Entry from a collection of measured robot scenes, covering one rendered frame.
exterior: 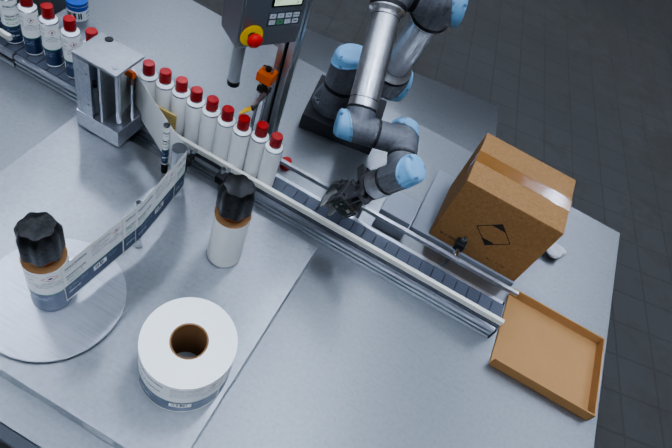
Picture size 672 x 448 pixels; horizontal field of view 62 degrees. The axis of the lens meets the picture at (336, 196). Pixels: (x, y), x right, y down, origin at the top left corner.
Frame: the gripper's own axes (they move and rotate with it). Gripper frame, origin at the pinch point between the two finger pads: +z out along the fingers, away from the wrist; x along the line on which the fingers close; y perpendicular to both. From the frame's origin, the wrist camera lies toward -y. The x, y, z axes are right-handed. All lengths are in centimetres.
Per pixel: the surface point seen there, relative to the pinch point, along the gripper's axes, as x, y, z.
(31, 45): -86, 2, 51
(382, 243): 20.2, -1.3, -5.4
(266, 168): -18.1, 3.3, 6.0
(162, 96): -51, 2, 20
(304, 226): 2.0, 5.8, 7.5
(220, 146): -30.3, 3.2, 14.8
